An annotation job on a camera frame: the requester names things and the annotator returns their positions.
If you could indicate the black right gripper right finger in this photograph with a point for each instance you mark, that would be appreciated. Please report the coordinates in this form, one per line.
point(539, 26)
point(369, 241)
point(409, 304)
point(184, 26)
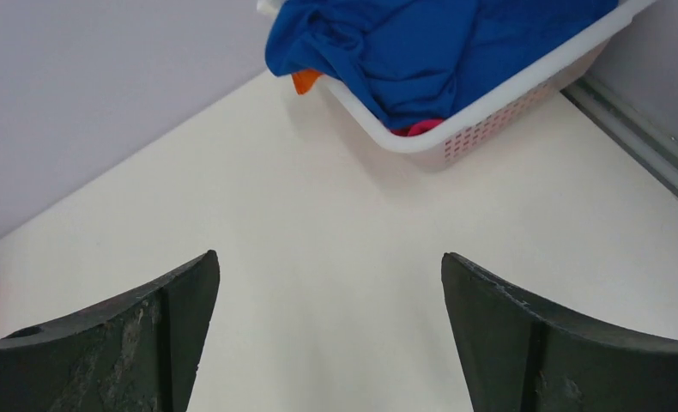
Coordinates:
point(522, 352)

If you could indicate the orange t shirt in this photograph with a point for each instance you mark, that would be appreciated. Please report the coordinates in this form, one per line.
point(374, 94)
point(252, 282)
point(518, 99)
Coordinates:
point(304, 80)

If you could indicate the magenta garment in basket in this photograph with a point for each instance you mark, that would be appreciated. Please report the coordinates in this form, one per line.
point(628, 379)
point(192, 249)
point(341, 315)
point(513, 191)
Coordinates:
point(418, 128)

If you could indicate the white plastic laundry basket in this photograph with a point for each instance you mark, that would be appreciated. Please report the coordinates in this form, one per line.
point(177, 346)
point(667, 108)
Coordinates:
point(489, 115)

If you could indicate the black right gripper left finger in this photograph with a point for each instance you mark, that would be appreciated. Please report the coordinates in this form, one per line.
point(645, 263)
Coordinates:
point(137, 351)

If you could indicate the blue t shirt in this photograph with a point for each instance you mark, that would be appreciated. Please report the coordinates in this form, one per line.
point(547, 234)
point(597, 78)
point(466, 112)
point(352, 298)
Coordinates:
point(410, 61)

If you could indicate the aluminium frame rail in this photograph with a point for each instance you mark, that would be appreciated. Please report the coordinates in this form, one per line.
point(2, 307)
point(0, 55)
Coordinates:
point(653, 148)

